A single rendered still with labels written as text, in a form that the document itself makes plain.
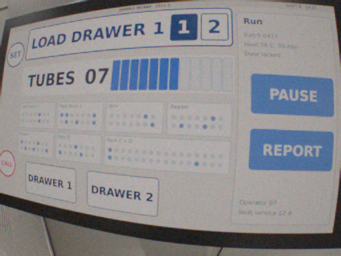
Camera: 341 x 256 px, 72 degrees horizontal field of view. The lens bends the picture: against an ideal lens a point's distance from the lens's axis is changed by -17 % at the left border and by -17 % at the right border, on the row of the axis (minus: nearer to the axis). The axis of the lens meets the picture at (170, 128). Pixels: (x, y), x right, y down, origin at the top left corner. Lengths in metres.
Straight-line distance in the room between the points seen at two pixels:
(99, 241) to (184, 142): 1.27
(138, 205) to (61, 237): 1.32
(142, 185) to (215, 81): 0.14
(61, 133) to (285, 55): 0.29
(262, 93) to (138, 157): 0.15
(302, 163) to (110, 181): 0.22
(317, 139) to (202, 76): 0.15
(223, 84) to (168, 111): 0.07
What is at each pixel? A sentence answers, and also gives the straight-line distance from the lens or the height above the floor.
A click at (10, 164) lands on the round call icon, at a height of 1.02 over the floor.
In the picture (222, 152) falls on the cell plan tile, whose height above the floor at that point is 1.05.
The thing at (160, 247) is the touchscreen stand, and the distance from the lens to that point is 0.60.
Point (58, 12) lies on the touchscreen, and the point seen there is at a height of 1.19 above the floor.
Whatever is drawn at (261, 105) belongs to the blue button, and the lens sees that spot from 0.30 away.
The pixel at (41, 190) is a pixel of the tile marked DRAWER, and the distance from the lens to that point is 0.40.
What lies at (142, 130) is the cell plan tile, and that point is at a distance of 0.31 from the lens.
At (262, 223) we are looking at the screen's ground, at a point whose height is 0.99.
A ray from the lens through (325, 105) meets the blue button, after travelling 0.32.
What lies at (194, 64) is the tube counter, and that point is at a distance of 0.31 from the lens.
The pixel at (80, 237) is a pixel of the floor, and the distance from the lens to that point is 1.58.
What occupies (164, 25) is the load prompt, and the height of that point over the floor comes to 1.16.
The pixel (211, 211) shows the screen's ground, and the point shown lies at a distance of 0.31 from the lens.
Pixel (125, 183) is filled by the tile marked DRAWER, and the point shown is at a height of 1.01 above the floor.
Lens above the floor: 1.25
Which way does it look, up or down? 37 degrees down
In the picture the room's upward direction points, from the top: 8 degrees counter-clockwise
